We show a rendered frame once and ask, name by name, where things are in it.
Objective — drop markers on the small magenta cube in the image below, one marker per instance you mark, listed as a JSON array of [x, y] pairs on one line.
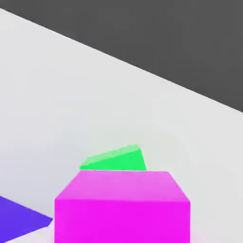
[[122, 212]]

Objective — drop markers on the small green cube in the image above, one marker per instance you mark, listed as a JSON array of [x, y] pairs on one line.
[[121, 161]]

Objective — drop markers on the large purple box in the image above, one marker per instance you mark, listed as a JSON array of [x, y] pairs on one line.
[[17, 218]]

